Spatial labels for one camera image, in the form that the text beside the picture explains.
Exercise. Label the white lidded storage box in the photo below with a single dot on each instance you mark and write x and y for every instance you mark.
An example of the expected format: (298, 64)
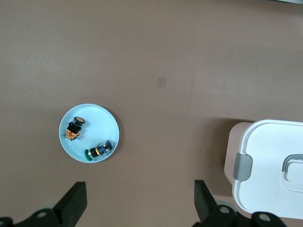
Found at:
(262, 146)

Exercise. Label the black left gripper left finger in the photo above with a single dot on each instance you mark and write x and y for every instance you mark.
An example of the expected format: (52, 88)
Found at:
(73, 201)

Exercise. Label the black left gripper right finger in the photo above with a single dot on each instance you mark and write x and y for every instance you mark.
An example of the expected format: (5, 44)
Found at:
(203, 201)

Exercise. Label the orange push-button switch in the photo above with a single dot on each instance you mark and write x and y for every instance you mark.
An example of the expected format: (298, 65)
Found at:
(73, 128)

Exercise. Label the small black blue part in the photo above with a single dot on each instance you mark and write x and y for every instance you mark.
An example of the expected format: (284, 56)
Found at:
(99, 150)

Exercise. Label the light blue round plate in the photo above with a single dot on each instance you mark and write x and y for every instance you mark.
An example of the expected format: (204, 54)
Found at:
(94, 127)

